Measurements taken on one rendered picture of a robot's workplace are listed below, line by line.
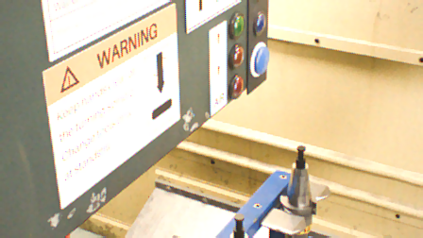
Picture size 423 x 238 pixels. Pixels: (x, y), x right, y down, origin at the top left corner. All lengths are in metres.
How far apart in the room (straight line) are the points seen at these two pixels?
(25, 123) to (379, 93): 1.13
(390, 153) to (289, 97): 0.25
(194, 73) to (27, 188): 0.21
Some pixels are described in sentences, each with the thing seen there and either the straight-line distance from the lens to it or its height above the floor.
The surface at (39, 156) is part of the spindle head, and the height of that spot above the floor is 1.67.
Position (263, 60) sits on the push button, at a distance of 0.73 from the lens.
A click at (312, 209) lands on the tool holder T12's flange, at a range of 1.22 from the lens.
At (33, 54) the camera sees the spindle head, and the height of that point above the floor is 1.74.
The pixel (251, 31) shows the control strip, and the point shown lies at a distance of 0.70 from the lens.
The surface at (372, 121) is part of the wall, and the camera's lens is 1.54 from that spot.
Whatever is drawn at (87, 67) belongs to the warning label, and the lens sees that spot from 0.49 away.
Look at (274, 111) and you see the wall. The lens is 1.63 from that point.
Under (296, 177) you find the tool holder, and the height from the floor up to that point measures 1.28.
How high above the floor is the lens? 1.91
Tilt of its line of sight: 28 degrees down
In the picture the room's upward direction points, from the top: 1 degrees counter-clockwise
